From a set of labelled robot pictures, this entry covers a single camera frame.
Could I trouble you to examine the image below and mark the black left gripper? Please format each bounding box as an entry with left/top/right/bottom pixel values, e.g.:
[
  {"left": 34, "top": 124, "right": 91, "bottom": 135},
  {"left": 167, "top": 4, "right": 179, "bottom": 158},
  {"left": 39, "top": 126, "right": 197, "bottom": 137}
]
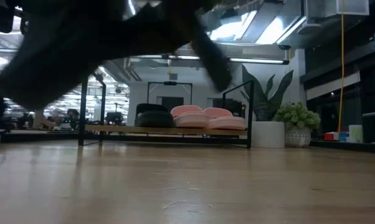
[{"left": 0, "top": 0, "right": 213, "bottom": 110}]

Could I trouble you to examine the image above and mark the black rubber slide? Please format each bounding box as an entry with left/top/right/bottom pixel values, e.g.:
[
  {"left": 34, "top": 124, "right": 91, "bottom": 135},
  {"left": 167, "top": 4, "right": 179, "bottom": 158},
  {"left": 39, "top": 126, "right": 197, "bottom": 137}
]
[{"left": 134, "top": 103, "right": 175, "bottom": 129}]

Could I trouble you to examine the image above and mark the long ceiling tube lamp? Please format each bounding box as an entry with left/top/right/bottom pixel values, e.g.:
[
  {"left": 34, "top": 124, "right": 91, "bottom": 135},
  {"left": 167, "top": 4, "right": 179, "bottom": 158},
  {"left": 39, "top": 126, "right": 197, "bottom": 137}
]
[{"left": 228, "top": 57, "right": 290, "bottom": 65}]

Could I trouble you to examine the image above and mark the dark green snake plant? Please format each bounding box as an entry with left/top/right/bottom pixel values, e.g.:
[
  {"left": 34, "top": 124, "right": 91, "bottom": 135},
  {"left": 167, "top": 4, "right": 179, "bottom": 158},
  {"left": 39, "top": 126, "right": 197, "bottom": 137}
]
[{"left": 240, "top": 64, "right": 295, "bottom": 123}]

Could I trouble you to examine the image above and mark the person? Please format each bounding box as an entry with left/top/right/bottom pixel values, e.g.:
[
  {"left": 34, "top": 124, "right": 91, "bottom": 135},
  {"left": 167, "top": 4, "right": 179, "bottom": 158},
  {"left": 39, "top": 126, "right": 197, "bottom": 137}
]
[{"left": 39, "top": 108, "right": 81, "bottom": 130}]

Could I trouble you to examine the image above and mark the dark background monitor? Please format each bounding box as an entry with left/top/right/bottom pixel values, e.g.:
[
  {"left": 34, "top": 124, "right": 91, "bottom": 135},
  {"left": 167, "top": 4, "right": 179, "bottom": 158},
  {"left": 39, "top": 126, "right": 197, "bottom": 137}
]
[{"left": 105, "top": 111, "right": 126, "bottom": 126}]

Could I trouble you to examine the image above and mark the white plant pot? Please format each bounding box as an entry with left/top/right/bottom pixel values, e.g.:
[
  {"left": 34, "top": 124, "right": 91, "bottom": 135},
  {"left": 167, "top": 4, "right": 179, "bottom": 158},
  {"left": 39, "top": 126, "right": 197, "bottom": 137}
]
[{"left": 251, "top": 121, "right": 286, "bottom": 149}]

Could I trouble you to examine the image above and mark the light green bushy plant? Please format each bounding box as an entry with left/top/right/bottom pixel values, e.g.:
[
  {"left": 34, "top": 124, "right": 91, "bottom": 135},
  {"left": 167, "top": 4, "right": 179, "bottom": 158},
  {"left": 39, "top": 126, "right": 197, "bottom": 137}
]
[{"left": 272, "top": 101, "right": 322, "bottom": 131}]

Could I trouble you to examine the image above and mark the grey speckled plant pot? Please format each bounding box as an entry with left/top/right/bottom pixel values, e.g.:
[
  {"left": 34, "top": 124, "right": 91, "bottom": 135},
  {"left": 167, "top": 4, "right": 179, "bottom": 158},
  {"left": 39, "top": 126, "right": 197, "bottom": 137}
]
[{"left": 285, "top": 126, "right": 313, "bottom": 148}]

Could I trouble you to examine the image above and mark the white translucent container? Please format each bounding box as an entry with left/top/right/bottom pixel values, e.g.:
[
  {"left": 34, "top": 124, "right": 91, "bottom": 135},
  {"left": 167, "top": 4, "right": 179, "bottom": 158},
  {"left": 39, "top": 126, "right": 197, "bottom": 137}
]
[{"left": 348, "top": 124, "right": 364, "bottom": 144}]

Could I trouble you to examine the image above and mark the black background rig frame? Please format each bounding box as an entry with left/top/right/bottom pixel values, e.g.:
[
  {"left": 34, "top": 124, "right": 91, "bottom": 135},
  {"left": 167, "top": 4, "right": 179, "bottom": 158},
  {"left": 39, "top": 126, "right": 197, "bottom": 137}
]
[{"left": 147, "top": 81, "right": 193, "bottom": 106}]

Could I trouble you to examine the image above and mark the wooden shelf with black frame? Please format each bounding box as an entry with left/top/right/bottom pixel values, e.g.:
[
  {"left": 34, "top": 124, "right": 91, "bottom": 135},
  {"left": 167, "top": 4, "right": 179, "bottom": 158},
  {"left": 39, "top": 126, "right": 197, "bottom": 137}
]
[{"left": 78, "top": 74, "right": 256, "bottom": 149}]

